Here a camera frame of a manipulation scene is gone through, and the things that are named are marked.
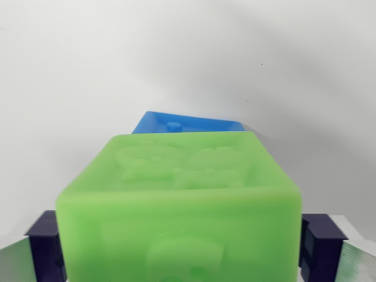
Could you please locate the blue embossed toy cube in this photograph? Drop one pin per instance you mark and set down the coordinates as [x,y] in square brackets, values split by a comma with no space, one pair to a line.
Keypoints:
[188,124]

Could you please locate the green embossed toy cube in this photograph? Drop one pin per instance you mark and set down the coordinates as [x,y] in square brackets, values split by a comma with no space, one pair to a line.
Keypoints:
[182,229]

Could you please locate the gripper left finger with black tip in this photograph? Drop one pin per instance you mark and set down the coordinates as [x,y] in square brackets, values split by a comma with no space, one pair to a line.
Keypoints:
[44,252]

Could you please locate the gripper right finger with black tip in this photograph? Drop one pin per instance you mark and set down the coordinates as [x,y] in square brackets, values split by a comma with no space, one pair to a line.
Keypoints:
[326,249]

